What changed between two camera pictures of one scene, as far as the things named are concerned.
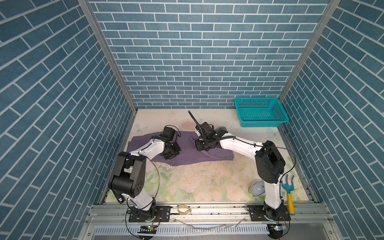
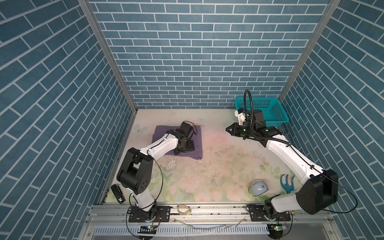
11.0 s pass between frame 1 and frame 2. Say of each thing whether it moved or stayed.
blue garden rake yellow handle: stayed
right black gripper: moved
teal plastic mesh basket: stayed
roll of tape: stayed
